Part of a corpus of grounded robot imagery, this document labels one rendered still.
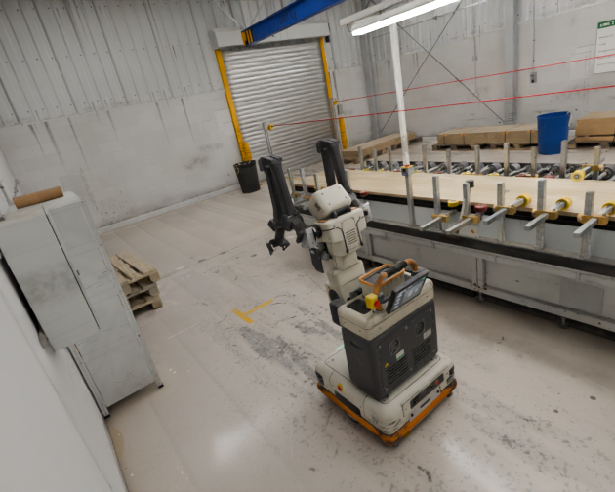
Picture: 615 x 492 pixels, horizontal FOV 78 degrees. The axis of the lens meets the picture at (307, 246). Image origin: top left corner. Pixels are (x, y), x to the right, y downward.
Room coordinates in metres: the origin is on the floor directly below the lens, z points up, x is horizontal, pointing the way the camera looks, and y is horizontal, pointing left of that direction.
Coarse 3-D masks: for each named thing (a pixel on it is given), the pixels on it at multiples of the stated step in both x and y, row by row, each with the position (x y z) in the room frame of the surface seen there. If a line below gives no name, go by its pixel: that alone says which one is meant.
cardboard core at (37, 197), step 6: (36, 192) 2.83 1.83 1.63; (42, 192) 2.83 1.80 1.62; (48, 192) 2.85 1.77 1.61; (54, 192) 2.86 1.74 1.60; (60, 192) 2.88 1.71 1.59; (12, 198) 2.75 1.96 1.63; (18, 198) 2.75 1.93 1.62; (24, 198) 2.77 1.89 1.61; (30, 198) 2.78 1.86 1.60; (36, 198) 2.80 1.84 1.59; (42, 198) 2.82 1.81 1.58; (48, 198) 2.84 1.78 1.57; (54, 198) 2.87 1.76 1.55; (18, 204) 2.74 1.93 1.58; (24, 204) 2.76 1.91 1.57; (30, 204) 2.79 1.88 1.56
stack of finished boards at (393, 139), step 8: (392, 136) 11.41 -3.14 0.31; (400, 136) 11.09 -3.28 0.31; (408, 136) 11.23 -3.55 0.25; (360, 144) 11.01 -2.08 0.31; (368, 144) 10.70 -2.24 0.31; (376, 144) 10.44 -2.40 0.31; (384, 144) 10.61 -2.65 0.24; (392, 144) 10.80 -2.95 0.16; (344, 152) 10.48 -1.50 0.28; (352, 152) 10.20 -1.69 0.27; (368, 152) 10.22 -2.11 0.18
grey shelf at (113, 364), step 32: (64, 192) 3.14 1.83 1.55; (64, 224) 2.41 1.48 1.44; (96, 256) 2.46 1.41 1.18; (96, 288) 2.42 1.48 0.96; (128, 320) 2.47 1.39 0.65; (96, 352) 2.33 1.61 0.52; (128, 352) 2.43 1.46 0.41; (96, 384) 2.28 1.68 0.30; (128, 384) 2.38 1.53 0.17; (160, 384) 2.49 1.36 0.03
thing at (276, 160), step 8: (264, 160) 2.18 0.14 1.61; (272, 160) 2.12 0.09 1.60; (280, 160) 2.15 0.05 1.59; (272, 168) 2.13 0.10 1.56; (280, 168) 2.13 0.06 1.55; (280, 176) 2.12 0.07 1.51; (280, 184) 2.11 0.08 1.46; (280, 192) 2.12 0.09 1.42; (288, 192) 2.12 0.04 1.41; (288, 200) 2.10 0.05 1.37; (288, 208) 2.09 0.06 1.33; (288, 224) 2.05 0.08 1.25
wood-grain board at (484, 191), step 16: (320, 176) 4.91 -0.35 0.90; (352, 176) 4.51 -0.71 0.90; (368, 176) 4.34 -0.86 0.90; (384, 176) 4.18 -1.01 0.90; (400, 176) 4.02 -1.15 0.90; (416, 176) 3.89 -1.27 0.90; (448, 176) 3.62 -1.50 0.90; (464, 176) 3.51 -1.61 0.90; (480, 176) 3.39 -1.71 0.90; (496, 176) 3.29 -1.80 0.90; (368, 192) 3.68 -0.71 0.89; (384, 192) 3.51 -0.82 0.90; (400, 192) 3.40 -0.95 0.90; (416, 192) 3.29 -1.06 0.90; (432, 192) 3.19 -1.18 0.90; (448, 192) 3.10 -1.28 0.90; (480, 192) 2.92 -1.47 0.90; (496, 192) 2.84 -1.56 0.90; (512, 192) 2.76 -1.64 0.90; (528, 192) 2.69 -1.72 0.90; (560, 192) 2.55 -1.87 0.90; (576, 192) 2.49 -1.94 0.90; (608, 192) 2.37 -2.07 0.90; (528, 208) 2.40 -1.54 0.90; (576, 208) 2.22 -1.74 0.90
